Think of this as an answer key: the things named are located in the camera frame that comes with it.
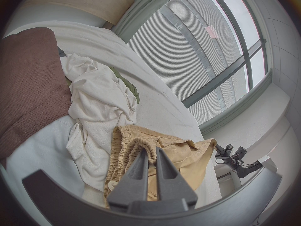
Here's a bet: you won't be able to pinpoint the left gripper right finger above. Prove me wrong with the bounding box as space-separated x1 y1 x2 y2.
155 148 198 209

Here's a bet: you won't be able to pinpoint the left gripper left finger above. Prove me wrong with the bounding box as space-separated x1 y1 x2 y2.
107 147 149 209

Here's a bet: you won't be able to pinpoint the tan shorts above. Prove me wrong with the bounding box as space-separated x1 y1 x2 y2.
103 125 218 209

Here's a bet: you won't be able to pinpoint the bed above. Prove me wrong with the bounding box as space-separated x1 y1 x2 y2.
0 0 224 209

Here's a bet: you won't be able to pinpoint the grey-green curtain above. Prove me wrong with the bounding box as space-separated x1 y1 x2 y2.
199 67 274 137
112 0 205 38

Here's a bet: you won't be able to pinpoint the cream garment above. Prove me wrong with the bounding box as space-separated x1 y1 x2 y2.
66 53 138 192

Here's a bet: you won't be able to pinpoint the pale grey garment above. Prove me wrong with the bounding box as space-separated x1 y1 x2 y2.
5 116 86 198

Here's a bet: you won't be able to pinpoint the olive green garment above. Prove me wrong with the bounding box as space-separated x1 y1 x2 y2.
65 66 141 103

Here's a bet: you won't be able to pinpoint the window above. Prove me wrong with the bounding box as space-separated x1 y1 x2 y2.
126 0 268 126

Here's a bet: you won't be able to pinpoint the brown garment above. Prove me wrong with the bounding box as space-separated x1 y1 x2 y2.
0 27 72 161

